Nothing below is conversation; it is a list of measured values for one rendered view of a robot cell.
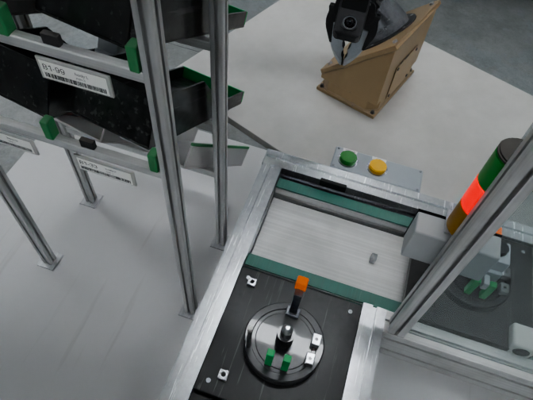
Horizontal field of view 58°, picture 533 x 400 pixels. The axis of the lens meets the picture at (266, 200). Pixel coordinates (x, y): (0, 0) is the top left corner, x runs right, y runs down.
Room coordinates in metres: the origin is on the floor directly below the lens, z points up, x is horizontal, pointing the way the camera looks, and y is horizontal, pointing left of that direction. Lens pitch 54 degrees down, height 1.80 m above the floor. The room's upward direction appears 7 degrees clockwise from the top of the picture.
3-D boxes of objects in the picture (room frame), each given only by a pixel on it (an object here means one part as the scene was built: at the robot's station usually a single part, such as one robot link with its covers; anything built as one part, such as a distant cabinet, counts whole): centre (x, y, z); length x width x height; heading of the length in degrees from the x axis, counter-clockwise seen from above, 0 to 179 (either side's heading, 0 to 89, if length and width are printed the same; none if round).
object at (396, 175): (0.73, -0.24, 0.93); 0.21 x 0.07 x 0.06; 77
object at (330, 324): (0.29, -0.06, 1.01); 0.24 x 0.24 x 0.13; 77
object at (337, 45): (0.77, -0.10, 1.27); 0.06 x 0.03 x 0.09; 167
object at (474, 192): (0.38, -0.27, 1.33); 0.05 x 0.05 x 0.05
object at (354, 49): (0.76, -0.13, 1.27); 0.06 x 0.03 x 0.09; 167
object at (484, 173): (0.38, -0.27, 1.38); 0.05 x 0.05 x 0.05
